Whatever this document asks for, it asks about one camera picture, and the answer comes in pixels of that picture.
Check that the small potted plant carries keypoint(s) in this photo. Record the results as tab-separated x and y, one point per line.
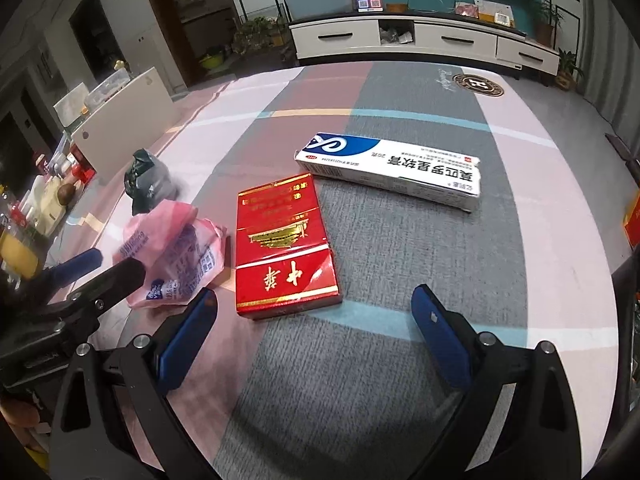
569	72

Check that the pink plastic wrapper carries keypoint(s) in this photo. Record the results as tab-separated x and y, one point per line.
175	255

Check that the white board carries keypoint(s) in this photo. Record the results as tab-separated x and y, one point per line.
130	125

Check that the person's left hand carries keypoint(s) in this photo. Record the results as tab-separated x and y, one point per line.
17	415

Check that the orange shopping bag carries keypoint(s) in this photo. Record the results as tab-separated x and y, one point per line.
632	222

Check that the brown floor mat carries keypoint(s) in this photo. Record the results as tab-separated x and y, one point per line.
617	146

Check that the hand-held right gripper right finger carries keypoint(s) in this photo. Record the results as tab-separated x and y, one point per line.
440	330

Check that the dark green plastic bag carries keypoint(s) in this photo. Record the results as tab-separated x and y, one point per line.
150	182

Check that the clear plastic storage box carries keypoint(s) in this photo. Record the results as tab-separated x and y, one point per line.
320	2

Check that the tall potted plant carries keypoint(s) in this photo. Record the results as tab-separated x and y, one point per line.
546	22

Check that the pink grey striped tablecloth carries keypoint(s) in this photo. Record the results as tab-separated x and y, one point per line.
400	240

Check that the green plastic basin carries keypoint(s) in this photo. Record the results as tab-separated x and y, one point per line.
212	60

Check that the red cigarette box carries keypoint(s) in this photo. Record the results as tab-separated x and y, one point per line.
285	250

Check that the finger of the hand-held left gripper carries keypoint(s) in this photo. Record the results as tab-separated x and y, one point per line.
117	280
75	266

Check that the cluster of green houseplants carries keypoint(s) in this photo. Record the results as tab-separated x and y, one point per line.
260	37

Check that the white television cabinet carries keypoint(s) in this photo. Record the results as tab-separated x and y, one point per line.
440	42

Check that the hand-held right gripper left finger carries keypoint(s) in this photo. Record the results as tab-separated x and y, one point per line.
190	340

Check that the white blue medicine box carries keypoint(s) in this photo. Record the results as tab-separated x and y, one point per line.
395	170

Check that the white pink flat box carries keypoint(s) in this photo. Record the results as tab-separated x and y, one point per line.
485	11

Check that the cluster of bottles and jars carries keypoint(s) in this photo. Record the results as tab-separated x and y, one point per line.
45	195

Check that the clear plastic container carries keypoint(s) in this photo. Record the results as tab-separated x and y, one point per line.
95	95

